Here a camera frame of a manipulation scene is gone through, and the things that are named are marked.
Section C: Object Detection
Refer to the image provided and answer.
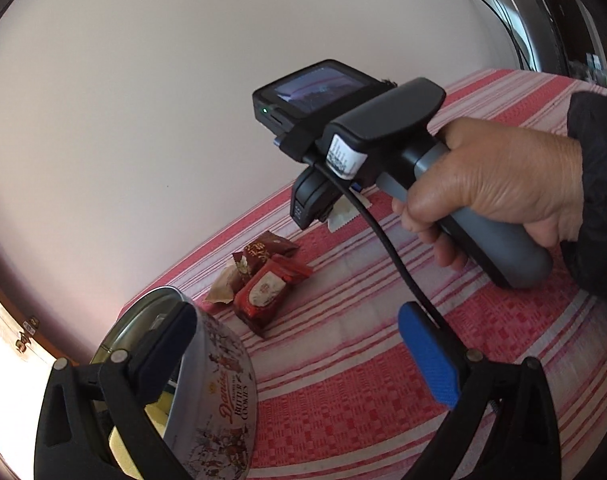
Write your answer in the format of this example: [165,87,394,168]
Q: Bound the round metal cookie tin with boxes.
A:
[89,286,259,480]

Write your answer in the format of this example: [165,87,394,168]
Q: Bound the red snack packet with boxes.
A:
[233,255,315,338]

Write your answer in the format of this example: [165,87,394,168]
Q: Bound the person's right hand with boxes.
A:
[391,116,585,274]

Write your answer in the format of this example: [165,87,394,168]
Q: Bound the yellow green sponge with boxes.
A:
[107,382,178,476]

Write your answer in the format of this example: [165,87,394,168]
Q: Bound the black wall cable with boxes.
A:
[464,0,535,72]

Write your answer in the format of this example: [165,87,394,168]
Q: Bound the person's right forearm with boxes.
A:
[562,90,607,312]

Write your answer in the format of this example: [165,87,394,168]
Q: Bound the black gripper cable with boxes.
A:
[302,151,447,332]

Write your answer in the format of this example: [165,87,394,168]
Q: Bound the tan crumpled wrapper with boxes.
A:
[204,264,242,307]

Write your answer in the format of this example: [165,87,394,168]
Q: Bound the dark appliance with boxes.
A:
[512,0,607,79]

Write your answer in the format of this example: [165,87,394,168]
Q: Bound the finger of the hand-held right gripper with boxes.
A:
[290,166,340,234]

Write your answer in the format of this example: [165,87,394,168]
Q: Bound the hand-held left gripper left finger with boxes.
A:
[33,302,200,480]

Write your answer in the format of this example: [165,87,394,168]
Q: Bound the wooden door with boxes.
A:
[0,260,94,441]

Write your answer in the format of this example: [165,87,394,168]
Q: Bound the red striped cloth desktop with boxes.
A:
[123,69,607,480]

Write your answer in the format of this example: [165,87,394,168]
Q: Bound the white packet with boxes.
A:
[327,194,373,234]

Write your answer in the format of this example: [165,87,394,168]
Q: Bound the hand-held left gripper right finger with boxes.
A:
[397,301,573,480]

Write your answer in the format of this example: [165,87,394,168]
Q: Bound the brown snack packet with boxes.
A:
[232,230,301,274]

